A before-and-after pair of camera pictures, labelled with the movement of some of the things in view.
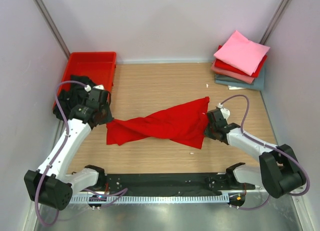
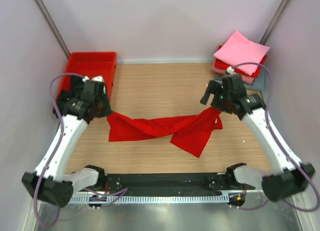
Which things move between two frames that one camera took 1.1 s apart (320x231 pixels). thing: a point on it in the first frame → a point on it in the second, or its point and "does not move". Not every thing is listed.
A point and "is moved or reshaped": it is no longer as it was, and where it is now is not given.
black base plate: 189,183 does not move
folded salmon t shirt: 242,78 does not move
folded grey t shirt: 257,83 does not move
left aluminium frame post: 50,22 does not move
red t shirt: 184,122 is moved or reshaped
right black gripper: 211,132 → 216,97
